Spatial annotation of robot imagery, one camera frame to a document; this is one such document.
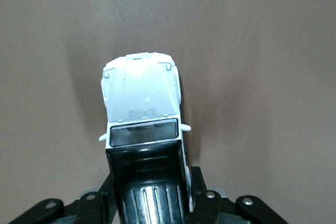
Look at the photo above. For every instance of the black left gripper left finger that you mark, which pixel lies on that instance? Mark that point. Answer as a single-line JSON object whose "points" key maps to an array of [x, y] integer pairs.
{"points": [[89, 211]]}

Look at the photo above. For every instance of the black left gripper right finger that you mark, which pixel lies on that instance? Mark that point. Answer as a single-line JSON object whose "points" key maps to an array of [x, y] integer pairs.
{"points": [[210, 211]]}

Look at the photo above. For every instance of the white toy truck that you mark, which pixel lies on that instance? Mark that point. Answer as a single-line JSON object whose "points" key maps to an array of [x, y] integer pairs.
{"points": [[141, 93]]}

